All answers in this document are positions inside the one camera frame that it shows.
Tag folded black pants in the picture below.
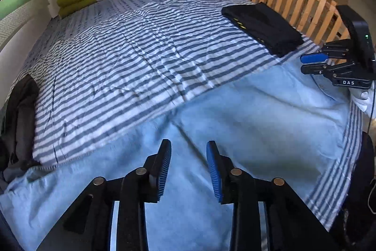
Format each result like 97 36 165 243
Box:
221 2 304 58

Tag light blue jeans pants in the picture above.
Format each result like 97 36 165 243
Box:
0 63 357 251

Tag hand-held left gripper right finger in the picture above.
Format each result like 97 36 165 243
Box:
206 140 335 251

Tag black cable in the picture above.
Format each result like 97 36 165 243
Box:
367 82 376 135

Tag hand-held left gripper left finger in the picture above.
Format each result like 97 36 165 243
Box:
37 139 172 251

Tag person's right hand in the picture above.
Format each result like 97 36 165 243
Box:
351 88 371 112

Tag blue white striped bedspread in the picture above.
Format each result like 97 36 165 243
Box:
6 0 365 228

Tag pile of dark clothes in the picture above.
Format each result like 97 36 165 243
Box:
0 75 42 190

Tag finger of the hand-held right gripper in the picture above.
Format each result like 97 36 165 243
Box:
300 58 351 80
300 39 351 65

